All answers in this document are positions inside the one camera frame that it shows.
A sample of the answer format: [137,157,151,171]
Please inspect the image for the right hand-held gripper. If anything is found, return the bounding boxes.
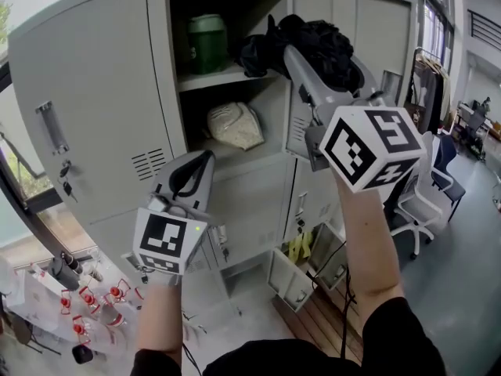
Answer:
[283,44,427,193]

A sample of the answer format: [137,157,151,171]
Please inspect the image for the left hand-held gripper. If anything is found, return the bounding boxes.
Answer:
[132,149,221,277]

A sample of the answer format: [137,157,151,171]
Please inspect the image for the black cloth bundle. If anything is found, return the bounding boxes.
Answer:
[234,13,363,94]

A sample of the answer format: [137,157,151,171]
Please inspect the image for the grey metal locker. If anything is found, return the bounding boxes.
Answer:
[7,0,418,316]

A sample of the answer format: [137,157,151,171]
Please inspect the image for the person's right forearm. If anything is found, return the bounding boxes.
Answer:
[335,170,406,325]

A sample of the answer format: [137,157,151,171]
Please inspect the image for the person's left forearm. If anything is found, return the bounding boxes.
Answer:
[134,274,186,364]

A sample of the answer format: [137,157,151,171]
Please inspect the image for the white patterned bag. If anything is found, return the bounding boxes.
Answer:
[206,100,267,152]

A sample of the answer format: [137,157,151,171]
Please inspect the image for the dark hanging garment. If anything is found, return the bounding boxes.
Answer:
[409,62,446,135]

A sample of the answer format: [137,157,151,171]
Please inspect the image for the metal clothes rack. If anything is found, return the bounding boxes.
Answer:
[413,46,452,81]

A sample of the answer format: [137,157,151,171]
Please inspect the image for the beige hanging garment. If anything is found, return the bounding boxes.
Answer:
[439,74,454,121]

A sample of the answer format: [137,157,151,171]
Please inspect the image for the key bunch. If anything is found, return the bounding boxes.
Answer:
[58,160,80,204]

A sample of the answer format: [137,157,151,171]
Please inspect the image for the clear bottle with red clasp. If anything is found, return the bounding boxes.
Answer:
[78,285,101,315]
[101,278,132,328]
[58,293,75,316]
[71,314,92,346]

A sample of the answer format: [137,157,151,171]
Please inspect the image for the yellow cloth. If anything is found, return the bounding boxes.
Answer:
[287,230,315,266]

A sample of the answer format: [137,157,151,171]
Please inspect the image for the green lidded container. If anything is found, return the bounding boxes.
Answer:
[185,13,229,76]

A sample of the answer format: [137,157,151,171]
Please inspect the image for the cluttered work desk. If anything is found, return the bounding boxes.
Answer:
[455,96,501,161]

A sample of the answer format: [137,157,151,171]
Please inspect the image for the dark blue chair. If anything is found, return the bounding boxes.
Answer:
[430,132,467,223]

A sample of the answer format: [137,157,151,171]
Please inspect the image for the white office chair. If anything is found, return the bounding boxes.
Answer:
[390,130,444,261]

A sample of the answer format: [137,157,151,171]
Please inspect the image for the black flask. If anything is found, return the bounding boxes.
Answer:
[47,251,85,291]

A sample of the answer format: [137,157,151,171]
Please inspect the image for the black railing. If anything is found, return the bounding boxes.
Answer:
[467,9,501,53]

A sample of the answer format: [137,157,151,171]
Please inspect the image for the red and white small items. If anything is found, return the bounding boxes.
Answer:
[0,248,142,368]

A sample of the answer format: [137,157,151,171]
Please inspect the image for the person's black shirt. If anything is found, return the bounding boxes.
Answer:
[130,295,448,376]

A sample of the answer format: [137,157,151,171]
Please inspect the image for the small black device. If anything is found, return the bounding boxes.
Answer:
[70,343,96,365]

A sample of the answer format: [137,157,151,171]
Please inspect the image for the wooden platform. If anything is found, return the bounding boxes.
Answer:
[271,283,368,368]

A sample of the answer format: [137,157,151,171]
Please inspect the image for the black cable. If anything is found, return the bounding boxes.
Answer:
[308,240,359,363]

